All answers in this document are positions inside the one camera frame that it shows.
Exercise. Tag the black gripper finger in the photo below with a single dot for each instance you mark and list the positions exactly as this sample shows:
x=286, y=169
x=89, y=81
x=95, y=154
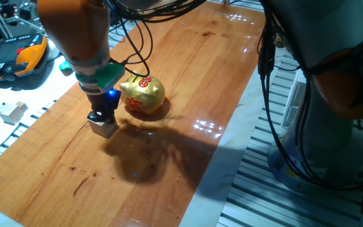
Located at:
x=110, y=119
x=95, y=116

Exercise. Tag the pale wooden cube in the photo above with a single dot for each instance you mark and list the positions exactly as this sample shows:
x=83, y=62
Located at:
x=103, y=130

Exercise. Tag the white paper sheet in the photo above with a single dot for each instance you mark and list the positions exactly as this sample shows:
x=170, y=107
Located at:
x=43, y=85

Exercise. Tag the orange black teach pendant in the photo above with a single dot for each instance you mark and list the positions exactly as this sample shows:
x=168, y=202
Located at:
x=11, y=56

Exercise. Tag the orange wooden board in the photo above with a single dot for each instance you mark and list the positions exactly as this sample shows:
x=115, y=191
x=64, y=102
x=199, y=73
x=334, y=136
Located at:
x=74, y=157

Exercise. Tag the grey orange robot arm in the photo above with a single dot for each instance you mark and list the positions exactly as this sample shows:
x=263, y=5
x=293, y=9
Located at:
x=74, y=28

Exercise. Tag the small wooden block piece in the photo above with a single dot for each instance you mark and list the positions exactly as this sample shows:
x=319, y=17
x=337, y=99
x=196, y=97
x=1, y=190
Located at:
x=22, y=105

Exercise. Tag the golden piggy bank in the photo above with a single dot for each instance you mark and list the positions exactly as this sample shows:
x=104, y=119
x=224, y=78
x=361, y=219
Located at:
x=143, y=94

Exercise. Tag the white rounded object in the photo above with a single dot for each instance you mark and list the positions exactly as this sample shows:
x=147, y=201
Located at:
x=52, y=50

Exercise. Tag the pale wooden block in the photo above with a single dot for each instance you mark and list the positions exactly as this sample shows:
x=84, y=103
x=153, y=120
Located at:
x=9, y=113

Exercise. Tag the green wrist bracket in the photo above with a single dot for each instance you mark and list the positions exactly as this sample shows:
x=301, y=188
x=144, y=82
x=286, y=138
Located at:
x=109, y=77

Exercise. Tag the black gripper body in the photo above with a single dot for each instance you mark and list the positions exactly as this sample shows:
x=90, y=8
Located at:
x=104, y=102

